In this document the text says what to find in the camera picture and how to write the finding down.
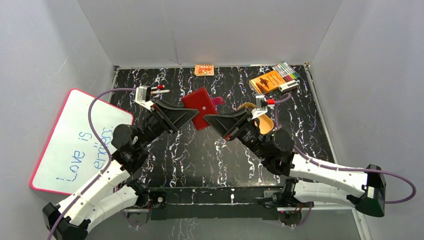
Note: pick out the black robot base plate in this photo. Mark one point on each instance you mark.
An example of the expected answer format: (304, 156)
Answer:
(271, 203)

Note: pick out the small orange notepad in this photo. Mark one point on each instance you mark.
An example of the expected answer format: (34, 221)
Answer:
(204, 70)

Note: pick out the red leather card holder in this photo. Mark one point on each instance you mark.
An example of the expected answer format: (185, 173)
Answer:
(204, 103)

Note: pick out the yellow oval tray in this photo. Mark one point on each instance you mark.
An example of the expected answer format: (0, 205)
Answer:
(265, 123)

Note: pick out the white whiteboard eraser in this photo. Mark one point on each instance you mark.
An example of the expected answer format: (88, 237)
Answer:
(288, 86)

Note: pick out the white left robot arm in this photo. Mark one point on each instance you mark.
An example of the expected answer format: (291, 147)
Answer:
(74, 217)

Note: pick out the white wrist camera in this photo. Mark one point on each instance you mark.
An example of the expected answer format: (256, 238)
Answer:
(261, 105)
(143, 95)

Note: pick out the orange book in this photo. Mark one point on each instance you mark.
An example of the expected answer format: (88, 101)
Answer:
(267, 82)

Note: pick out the orange white marker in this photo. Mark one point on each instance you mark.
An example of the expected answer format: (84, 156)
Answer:
(155, 92)

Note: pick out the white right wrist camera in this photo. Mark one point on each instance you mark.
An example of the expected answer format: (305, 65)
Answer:
(261, 105)

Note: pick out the pack of coloured markers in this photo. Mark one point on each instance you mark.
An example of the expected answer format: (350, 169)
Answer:
(286, 71)

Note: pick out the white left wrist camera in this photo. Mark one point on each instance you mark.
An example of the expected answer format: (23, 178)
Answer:
(143, 95)

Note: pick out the pink framed whiteboard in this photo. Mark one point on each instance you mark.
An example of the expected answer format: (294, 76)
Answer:
(73, 154)

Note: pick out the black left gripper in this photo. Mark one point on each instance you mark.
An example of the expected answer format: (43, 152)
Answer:
(162, 116)

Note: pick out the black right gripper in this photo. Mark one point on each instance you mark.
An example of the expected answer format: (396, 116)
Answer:
(228, 124)

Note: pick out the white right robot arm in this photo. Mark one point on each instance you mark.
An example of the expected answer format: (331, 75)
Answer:
(315, 180)

